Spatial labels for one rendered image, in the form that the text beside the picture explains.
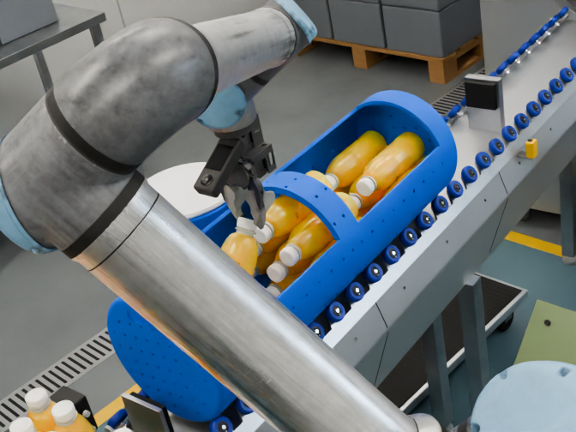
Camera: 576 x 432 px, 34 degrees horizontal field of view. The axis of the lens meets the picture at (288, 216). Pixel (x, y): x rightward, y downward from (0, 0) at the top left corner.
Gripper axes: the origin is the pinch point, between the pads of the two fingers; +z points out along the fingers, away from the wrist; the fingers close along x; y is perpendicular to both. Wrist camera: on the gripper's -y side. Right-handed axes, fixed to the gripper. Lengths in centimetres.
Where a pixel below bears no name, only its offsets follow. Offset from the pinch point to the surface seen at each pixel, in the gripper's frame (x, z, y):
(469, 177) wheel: -6, 30, 71
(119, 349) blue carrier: 16.6, 17.2, -25.2
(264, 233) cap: 4.3, 8.5, 7.7
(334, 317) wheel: -6.3, 29.5, 11.5
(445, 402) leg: 10, 113, 71
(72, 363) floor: 154, 126, 40
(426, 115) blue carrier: -4, 6, 58
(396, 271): -6.5, 33.5, 35.0
